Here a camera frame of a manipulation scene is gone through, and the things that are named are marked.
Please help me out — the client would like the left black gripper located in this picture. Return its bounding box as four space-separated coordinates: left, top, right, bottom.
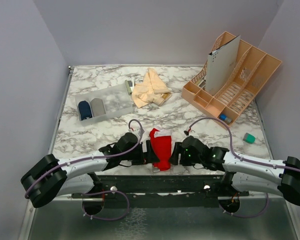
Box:
121 140 160 166

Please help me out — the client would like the red boxer underwear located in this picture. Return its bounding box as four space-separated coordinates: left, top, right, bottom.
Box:
149 128 172 172

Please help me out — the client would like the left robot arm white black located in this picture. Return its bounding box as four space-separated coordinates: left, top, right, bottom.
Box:
20 132 160 208

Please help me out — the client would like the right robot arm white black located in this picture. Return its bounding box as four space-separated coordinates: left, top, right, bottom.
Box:
169 136 300 206

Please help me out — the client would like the beige underwear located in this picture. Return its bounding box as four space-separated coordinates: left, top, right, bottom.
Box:
131 68 172 108

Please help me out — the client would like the grey rolled underwear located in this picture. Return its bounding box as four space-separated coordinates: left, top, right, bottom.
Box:
90 98 106 117

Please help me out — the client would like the navy rolled underwear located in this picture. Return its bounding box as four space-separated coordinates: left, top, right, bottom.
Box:
78 100 93 121

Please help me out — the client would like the blue capped small bottle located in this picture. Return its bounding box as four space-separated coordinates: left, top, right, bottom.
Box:
219 114 232 125

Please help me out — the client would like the green grey eraser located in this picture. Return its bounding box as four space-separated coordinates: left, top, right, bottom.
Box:
242 132 256 144

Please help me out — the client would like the clear plastic storage box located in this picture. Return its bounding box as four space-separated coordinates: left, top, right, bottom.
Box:
75 84 133 126

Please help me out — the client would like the white folder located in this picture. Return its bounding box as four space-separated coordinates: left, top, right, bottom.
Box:
205 35 241 96

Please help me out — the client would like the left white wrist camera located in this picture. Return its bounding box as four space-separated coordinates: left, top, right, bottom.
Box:
133 128 144 138

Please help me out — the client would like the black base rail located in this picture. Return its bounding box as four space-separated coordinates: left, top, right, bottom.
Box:
71 173 248 209

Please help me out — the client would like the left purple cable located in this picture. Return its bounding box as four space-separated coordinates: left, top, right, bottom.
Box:
24 119 145 221

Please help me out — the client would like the purple cable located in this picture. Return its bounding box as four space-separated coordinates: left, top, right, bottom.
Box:
183 116 300 218
24 119 145 221

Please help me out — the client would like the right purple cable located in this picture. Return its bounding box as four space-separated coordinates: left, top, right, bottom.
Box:
183 116 300 218

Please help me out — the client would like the aluminium frame rail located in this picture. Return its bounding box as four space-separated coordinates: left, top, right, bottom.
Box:
17 65 73 240

